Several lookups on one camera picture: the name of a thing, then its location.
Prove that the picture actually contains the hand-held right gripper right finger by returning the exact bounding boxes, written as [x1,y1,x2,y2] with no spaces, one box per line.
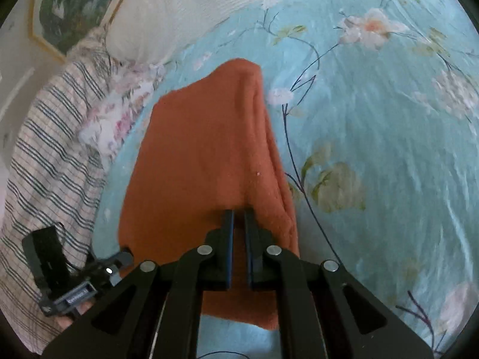
[244,209,435,359]

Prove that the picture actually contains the pink floral pillow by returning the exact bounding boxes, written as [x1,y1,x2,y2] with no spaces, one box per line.
[77,62,165,169]

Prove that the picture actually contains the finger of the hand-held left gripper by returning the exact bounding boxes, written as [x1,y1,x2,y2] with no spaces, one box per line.
[95,247,134,288]

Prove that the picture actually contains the light blue floral bedspread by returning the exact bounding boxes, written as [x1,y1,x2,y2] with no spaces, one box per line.
[92,0,479,359]

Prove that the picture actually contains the framed landscape painting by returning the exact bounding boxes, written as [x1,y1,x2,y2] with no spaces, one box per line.
[28,0,146,60]

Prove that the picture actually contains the person's left hand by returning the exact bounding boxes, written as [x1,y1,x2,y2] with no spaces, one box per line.
[56,299,94,330]

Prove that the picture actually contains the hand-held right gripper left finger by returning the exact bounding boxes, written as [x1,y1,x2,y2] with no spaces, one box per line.
[41,209,234,359]

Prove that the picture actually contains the orange knit sweater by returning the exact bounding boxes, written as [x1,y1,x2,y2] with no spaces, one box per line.
[118,58,300,331]

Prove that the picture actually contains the plaid blanket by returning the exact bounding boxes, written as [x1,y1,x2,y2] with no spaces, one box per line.
[0,32,124,356]

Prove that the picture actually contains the white striped pillow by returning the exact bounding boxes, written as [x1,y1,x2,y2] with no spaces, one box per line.
[107,0,311,64]

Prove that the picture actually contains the black cable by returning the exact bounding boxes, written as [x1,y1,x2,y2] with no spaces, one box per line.
[198,350,245,359]

